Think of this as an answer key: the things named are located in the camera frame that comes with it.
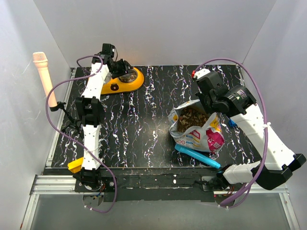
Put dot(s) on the yellow toy brick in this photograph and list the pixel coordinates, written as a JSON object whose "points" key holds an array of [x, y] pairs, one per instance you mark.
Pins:
{"points": [[76, 165]]}

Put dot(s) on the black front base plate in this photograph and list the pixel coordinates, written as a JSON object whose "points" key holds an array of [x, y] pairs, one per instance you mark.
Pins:
{"points": [[153, 184]]}

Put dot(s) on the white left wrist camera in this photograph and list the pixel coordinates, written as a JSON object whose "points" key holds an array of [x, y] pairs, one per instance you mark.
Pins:
{"points": [[108, 49]]}

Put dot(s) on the black microphone stand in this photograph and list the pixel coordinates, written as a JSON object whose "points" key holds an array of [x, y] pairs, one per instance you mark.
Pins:
{"points": [[73, 123]]}

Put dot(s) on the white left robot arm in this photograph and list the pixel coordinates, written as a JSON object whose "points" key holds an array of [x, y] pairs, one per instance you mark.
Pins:
{"points": [[91, 115]]}

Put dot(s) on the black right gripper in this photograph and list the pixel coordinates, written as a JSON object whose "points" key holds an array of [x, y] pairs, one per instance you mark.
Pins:
{"points": [[200, 94]]}

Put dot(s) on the orange double pet bowl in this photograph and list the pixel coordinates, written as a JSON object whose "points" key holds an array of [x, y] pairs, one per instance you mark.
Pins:
{"points": [[127, 83]]}

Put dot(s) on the pet food bag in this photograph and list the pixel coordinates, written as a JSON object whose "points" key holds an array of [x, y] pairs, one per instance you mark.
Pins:
{"points": [[192, 127]]}

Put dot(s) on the pink toy microphone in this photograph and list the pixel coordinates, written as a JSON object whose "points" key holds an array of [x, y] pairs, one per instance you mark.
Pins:
{"points": [[41, 62]]}

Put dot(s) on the blue white toy block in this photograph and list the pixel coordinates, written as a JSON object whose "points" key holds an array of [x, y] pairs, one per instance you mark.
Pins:
{"points": [[231, 123]]}

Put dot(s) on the aluminium front rail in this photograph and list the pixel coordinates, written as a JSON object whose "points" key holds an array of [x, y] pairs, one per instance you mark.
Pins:
{"points": [[46, 185]]}

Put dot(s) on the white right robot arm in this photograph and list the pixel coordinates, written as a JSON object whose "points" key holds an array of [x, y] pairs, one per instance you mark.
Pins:
{"points": [[277, 162]]}

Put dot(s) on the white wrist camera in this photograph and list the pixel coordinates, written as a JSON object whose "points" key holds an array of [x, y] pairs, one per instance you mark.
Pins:
{"points": [[108, 49], [196, 75]]}

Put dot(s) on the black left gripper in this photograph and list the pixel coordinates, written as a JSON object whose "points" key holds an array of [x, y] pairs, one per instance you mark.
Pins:
{"points": [[125, 66]]}

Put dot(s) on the blue toy microphone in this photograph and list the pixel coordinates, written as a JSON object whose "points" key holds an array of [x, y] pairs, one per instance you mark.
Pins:
{"points": [[200, 157]]}

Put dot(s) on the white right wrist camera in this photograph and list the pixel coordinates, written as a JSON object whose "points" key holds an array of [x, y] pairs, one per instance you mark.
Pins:
{"points": [[196, 75]]}

